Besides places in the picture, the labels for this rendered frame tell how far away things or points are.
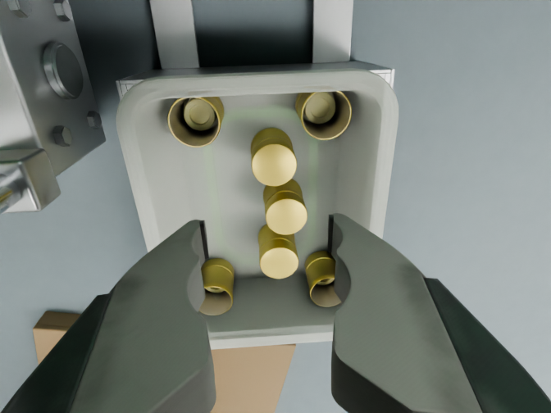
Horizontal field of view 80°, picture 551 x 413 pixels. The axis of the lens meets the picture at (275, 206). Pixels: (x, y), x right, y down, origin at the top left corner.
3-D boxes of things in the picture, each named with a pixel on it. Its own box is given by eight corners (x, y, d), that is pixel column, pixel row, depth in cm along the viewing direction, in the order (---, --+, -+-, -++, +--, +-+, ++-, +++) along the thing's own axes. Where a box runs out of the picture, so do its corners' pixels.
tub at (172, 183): (363, 58, 27) (407, 67, 19) (345, 276, 37) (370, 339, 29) (146, 67, 26) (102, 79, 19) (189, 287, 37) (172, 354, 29)
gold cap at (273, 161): (292, 166, 29) (298, 187, 25) (252, 168, 29) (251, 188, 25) (292, 126, 28) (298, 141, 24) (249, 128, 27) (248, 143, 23)
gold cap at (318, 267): (341, 309, 31) (331, 279, 35) (353, 280, 30) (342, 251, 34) (305, 304, 31) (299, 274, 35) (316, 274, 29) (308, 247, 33)
